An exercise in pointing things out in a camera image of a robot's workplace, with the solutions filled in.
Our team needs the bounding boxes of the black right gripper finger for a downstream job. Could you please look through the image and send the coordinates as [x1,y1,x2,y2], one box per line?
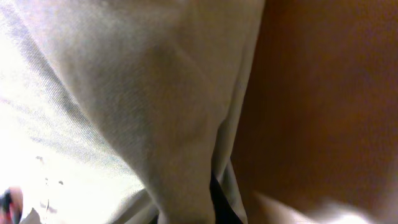
[210,174,243,224]

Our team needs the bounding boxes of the khaki shorts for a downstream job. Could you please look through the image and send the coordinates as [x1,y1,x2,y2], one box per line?
[1,0,264,223]

